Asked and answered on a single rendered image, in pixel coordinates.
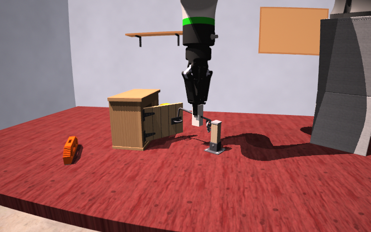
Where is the wooden cabinet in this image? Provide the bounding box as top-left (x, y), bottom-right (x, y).
top-left (107, 89), bottom-right (183, 151)

